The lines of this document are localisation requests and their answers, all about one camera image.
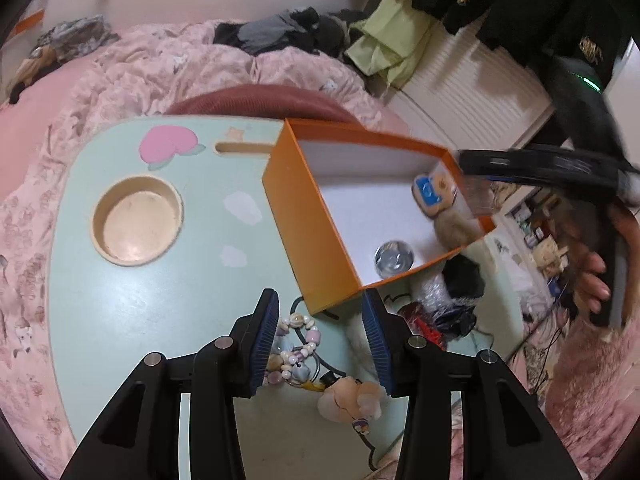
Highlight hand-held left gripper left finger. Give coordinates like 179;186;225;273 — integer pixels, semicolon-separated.
60;287;281;480

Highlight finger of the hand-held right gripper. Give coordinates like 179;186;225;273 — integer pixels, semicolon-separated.
457;144;617;192

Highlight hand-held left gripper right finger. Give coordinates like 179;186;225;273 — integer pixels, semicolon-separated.
361;290;583;480

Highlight white fluffy pompom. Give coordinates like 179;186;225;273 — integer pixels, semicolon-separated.
342;310;381;386

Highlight pastel beaded keychain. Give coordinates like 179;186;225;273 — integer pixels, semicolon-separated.
260;312;323;388

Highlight pink plush keychain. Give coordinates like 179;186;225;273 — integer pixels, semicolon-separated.
317;375;383;436

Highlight brown fluffy pompom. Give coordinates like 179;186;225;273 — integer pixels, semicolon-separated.
432;207;486;251

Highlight orange cardboard box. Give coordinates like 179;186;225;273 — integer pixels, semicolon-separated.
262;119;496;316

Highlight person's right hand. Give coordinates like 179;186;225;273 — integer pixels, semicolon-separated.
560;200;640;318

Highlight red and black pouch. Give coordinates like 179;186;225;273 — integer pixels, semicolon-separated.
397;300;476;351

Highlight row of small jars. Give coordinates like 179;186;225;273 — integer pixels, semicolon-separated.
507;195;571;281

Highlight silver crinkled wrapper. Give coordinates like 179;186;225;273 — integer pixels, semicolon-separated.
415;272;451;311

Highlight round silver tin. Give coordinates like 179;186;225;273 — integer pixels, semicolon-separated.
375;241;416;280

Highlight white slatted door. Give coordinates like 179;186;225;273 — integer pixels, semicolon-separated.
400;15;556;161

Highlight toast-shaped plush charm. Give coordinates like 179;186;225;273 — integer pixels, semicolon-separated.
411;172;453;218

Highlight black fluffy item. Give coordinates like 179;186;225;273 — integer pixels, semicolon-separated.
442;255;486;301

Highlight light green cloth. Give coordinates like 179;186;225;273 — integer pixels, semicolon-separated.
345;0;436;88

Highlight pink fluffy cloth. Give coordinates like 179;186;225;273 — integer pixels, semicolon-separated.
545;310;640;476

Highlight maroon cushion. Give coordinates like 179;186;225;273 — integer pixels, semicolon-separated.
165;85;381;126

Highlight pile of dark clothes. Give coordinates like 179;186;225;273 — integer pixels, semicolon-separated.
212;7;371;58

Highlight pink floral blanket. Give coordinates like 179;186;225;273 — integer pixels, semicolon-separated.
0;20;401;461

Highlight grey patterned cloth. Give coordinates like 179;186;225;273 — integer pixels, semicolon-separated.
30;15;121;61

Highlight brown plush toy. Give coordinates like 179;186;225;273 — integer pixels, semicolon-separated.
7;45;56;106

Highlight orange storage box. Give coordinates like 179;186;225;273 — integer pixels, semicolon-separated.
10;10;43;36

